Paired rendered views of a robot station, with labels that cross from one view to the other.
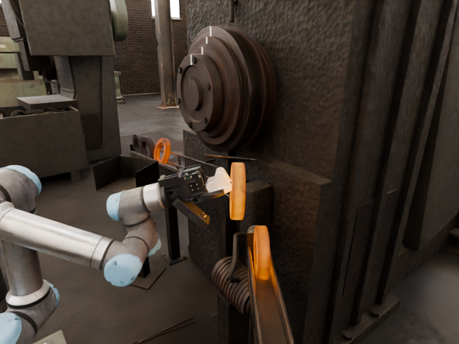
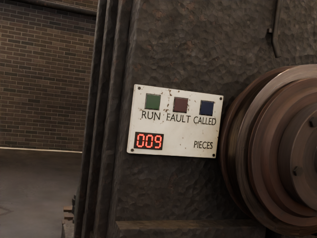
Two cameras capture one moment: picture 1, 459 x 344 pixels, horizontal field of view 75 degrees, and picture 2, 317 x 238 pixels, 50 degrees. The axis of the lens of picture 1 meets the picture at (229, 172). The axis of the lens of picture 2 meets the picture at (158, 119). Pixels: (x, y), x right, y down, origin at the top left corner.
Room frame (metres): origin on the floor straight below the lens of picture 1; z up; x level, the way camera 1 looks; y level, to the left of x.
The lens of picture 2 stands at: (1.37, 1.05, 1.20)
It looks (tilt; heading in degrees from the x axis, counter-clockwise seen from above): 3 degrees down; 285
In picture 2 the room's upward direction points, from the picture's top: 7 degrees clockwise
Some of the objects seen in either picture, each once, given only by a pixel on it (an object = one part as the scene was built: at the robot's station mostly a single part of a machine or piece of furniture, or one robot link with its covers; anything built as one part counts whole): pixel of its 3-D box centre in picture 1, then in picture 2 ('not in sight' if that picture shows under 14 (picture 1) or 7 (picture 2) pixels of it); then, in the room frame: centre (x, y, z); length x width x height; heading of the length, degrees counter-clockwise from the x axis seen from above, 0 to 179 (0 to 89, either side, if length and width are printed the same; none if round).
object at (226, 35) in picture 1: (218, 92); (301, 149); (1.21, 0.04, 1.11); 0.47 x 0.06 x 0.47; 35
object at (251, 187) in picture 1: (256, 212); not in sight; (1.03, -0.10, 0.68); 0.11 x 0.08 x 0.24; 125
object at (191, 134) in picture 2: not in sight; (177, 123); (1.55, 0.15, 1.15); 0.26 x 0.02 x 0.18; 35
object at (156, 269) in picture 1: (134, 222); not in sight; (1.49, 0.55, 0.36); 0.26 x 0.20 x 0.72; 70
